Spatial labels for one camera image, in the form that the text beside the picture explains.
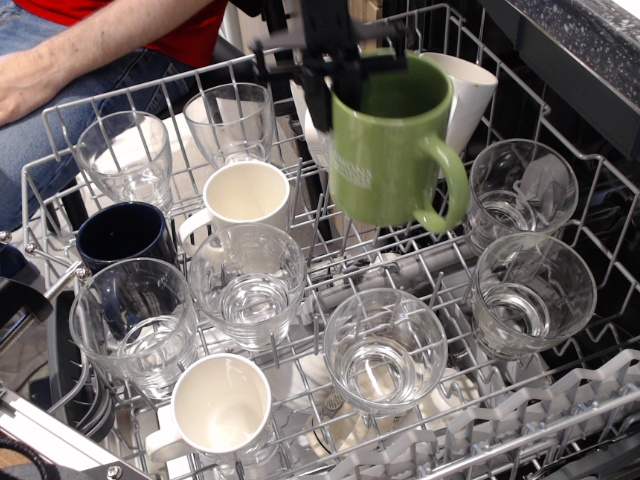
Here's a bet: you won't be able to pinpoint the clear glass right upper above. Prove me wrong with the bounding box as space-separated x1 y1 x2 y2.
464 139 579 255

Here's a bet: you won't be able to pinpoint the white mug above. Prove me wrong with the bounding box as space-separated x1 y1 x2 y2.
409 52 498 154
289 80 329 169

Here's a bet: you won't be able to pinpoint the clear glass middle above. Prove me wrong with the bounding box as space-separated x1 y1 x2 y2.
188 223 306 352

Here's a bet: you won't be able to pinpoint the clear glass back left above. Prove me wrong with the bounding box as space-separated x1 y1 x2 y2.
75 111 173 213

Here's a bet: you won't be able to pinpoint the clear glass front left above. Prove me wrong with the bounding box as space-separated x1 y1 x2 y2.
69 258 198 400

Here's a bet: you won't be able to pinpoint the person forearm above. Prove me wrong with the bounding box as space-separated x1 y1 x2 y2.
1 1 207 125

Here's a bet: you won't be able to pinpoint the dark blue mug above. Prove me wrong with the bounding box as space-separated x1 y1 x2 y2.
76 202 177 273

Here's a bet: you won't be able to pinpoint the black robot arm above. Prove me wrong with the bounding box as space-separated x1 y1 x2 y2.
233 1 408 133

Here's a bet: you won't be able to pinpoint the red shirt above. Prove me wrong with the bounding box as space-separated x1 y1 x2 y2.
15 1 227 67

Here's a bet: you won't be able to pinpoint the white mug back right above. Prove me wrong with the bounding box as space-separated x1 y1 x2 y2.
409 52 498 154

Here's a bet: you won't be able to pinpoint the cream mug front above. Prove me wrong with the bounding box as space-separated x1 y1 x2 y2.
145 353 272 462

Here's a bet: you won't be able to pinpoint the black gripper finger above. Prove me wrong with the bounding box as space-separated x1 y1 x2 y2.
302 75 332 133
333 72 368 111

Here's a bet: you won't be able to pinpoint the white mug back centre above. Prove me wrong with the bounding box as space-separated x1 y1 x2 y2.
289 80 329 169

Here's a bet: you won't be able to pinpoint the cream mug centre left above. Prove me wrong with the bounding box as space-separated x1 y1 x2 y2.
178 161 291 255

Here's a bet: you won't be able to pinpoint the dark speckled countertop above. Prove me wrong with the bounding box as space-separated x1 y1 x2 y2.
481 1 639 161

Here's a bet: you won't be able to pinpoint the clear glass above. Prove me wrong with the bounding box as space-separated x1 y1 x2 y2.
464 139 579 255
75 111 173 213
188 223 306 352
69 258 198 400
323 288 448 417
182 82 274 169
471 232 597 360

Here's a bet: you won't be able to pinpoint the grey plastic tine holder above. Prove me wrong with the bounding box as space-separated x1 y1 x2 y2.
316 349 639 479

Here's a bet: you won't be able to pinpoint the person leg blue jeans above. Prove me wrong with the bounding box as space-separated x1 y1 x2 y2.
0 0 196 232

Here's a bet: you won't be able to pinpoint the clear glass front centre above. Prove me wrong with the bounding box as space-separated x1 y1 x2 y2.
323 288 448 417

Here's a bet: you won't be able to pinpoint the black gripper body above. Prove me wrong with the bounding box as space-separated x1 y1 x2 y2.
250 1 407 80

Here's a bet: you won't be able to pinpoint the grey wire dishwasher rack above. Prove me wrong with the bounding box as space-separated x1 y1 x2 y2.
19 3 640 480

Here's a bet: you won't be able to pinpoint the cream mug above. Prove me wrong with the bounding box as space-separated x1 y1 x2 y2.
145 353 272 462
178 161 291 255

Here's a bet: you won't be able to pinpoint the green ceramic mug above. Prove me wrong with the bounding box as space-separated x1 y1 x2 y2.
329 52 469 233

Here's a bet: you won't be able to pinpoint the clear glass right lower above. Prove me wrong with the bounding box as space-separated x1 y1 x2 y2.
471 232 597 360

